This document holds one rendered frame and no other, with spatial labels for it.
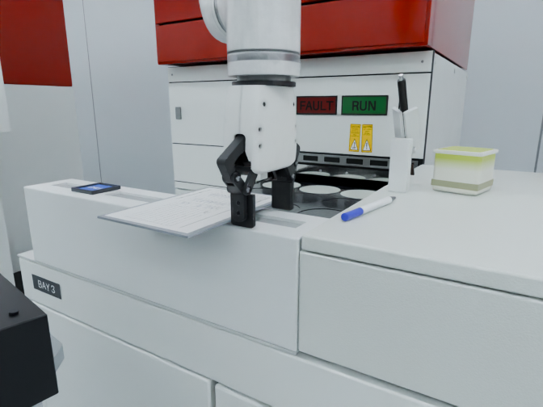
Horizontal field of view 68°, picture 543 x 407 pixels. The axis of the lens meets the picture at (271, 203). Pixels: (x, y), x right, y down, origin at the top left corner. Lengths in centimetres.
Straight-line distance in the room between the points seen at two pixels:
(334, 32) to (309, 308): 73
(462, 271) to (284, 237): 18
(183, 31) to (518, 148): 183
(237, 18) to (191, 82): 88
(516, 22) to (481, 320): 219
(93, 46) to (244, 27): 382
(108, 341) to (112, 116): 344
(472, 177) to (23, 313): 60
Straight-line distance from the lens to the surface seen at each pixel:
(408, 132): 68
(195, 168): 135
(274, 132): 46
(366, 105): 104
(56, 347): 57
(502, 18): 252
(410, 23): 98
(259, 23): 45
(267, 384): 55
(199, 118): 132
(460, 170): 68
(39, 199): 80
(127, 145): 396
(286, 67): 46
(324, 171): 108
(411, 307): 42
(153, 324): 64
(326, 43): 104
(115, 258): 66
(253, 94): 44
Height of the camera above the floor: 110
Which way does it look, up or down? 14 degrees down
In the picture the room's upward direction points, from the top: straight up
